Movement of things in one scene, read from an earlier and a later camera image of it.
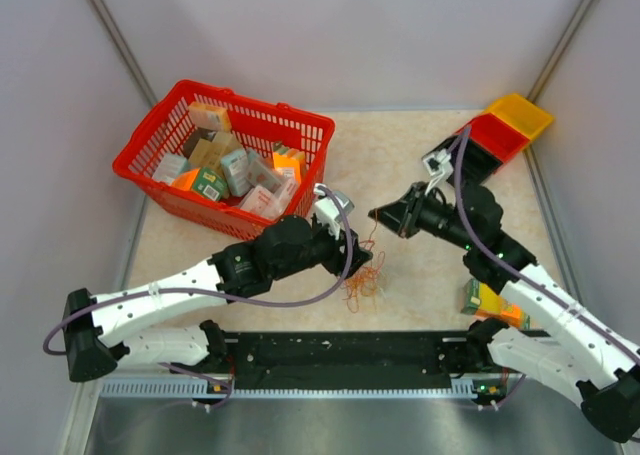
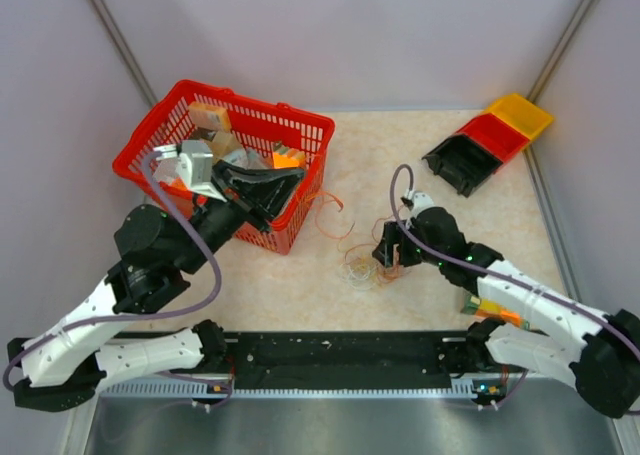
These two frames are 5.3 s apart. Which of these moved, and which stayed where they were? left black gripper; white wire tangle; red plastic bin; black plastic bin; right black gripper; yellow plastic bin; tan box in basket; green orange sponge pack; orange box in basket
Moved: white wire tangle; right black gripper; left black gripper
Stayed: orange box in basket; black plastic bin; red plastic bin; green orange sponge pack; yellow plastic bin; tan box in basket
